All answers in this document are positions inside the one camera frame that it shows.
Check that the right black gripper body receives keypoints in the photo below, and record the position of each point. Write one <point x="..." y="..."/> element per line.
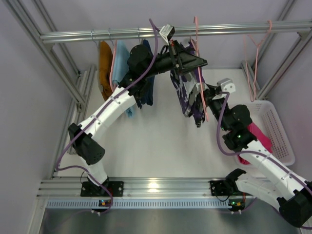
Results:
<point x="209" y="96"/>

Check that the dark blue jeans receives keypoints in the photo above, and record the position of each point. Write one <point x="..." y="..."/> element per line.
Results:
<point x="141" y="64"/>

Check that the pink trousers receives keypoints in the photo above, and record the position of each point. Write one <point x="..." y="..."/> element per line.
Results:
<point x="255" y="130"/>

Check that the aluminium hanging rail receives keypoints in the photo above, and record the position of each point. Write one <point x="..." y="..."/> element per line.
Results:
<point x="184" y="31"/>

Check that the mustard brown trousers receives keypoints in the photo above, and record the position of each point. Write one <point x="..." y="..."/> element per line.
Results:
<point x="105" y="63"/>

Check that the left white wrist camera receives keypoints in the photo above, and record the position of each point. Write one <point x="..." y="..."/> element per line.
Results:
<point x="167" y="32"/>

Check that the right aluminium frame post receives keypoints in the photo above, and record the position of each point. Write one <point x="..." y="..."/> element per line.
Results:
<point x="277" y="55"/>

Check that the slotted cable duct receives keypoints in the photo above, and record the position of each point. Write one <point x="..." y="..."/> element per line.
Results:
<point x="93" y="203"/>

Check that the left aluminium frame post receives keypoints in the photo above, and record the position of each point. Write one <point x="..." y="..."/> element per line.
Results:
<point x="23" y="17"/>

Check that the light blue trousers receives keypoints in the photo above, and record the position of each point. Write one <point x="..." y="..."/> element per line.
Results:
<point x="120" y="66"/>

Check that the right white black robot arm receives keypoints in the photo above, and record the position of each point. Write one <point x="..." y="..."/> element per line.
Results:
<point x="287" y="192"/>

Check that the pink wire hanger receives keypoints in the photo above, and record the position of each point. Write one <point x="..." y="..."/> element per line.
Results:
<point x="252" y="88"/>
<point x="196" y="47"/>

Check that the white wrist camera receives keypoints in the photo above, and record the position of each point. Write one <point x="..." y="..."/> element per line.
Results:
<point x="223" y="87"/>
<point x="167" y="32"/>

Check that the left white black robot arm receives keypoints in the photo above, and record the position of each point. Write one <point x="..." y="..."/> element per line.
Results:
<point x="84" y="136"/>

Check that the white plastic basket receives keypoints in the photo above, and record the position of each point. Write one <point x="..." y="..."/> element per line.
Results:
<point x="264" y="115"/>

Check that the aluminium frame post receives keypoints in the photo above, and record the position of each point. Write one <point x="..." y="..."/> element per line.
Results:
<point x="277" y="55"/>
<point x="23" y="17"/>

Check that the purple camouflage trousers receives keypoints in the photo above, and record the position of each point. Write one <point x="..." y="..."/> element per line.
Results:
<point x="187" y="87"/>

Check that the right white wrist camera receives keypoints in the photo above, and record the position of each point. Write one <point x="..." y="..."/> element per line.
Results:
<point x="223" y="87"/>

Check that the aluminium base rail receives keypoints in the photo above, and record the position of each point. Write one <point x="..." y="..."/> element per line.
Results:
<point x="133" y="187"/>

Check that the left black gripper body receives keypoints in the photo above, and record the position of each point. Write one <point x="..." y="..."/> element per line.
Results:
<point x="177" y="58"/>

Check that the grey hanger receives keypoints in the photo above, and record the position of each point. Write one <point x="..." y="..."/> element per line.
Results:
<point x="140" y="38"/>

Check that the silver wire hanger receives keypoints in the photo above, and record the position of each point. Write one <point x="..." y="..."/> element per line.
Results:
<point x="93" y="39"/>

